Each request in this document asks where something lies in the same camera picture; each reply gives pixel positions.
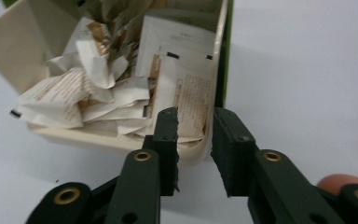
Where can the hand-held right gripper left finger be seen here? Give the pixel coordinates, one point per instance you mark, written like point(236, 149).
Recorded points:
point(136, 186)

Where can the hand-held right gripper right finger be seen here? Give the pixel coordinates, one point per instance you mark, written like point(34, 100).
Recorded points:
point(261, 180)

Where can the pile of paper scraps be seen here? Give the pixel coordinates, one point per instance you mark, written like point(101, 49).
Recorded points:
point(105, 87)

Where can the green box with cream inside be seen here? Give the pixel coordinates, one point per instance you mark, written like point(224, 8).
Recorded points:
point(18, 46)

